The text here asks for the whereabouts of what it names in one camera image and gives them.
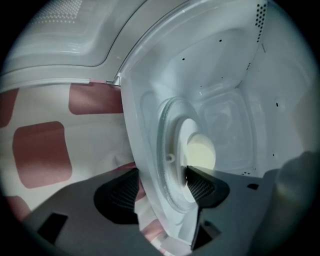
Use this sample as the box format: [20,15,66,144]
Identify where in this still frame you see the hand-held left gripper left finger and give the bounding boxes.
[21,167,161,256]

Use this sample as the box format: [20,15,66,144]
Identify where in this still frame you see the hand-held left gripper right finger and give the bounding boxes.
[185,151,319,251]

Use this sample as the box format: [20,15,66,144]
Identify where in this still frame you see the white plate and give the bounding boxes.
[174,117,217,204]

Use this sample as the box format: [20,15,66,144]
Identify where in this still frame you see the white microwave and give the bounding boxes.
[0,0,320,252]

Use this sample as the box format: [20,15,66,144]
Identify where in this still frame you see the pink white checkered tablecloth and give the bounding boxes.
[0,79,176,254]

